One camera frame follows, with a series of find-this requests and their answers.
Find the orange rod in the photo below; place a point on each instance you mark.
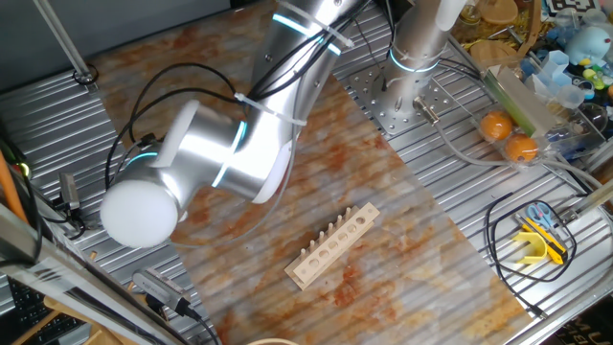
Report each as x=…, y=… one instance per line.
x=9, y=191

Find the green yellow small toy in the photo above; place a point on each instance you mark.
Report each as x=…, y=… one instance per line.
x=594, y=79

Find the black white fiducial marker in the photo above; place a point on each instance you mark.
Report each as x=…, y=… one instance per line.
x=572, y=6

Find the silver metal pole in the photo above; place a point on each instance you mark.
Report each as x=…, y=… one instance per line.
x=60, y=38

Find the aluminium profile post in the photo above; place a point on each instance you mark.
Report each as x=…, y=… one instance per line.
x=594, y=199

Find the blue plush toy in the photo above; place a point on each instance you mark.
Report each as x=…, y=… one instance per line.
x=589, y=45

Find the black keyboard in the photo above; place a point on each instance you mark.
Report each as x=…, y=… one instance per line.
x=29, y=306

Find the wooden round disc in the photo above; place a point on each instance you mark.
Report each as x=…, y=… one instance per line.
x=498, y=10
x=493, y=50

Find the yellow curved plastic part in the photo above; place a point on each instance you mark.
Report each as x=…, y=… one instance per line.
x=531, y=256

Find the blue hexagonal plastic box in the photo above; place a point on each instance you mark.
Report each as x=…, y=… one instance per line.
x=556, y=64

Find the silver frame beam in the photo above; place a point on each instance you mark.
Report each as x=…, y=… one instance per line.
x=96, y=292

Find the glass jar with lid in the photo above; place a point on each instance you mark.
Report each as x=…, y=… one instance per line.
x=469, y=16

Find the yellow utility knife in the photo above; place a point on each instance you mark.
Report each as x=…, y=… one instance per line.
x=551, y=246

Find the green clear plastic box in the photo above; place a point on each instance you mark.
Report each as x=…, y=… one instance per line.
x=519, y=98

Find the wooden test tube rack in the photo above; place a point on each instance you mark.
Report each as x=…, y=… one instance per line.
x=371, y=211

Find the orange fruit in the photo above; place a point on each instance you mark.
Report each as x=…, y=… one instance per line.
x=521, y=147
x=496, y=125

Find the black printed box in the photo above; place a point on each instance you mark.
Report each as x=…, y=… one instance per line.
x=584, y=330

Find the grey depth camera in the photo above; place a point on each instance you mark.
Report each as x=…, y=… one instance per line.
x=158, y=287
x=69, y=190

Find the black camera clamp mount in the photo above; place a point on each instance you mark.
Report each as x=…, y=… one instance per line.
x=72, y=220

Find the clear plastic cup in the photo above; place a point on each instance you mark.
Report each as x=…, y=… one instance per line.
x=570, y=96

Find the clear round glass bowl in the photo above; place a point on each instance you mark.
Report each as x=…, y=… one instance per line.
x=593, y=119

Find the clear plastic fruit container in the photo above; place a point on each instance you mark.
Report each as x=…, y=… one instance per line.
x=541, y=144

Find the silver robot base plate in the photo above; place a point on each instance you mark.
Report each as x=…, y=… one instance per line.
x=369, y=96

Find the orange marble pattern mat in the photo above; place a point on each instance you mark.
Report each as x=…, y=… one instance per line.
x=383, y=215

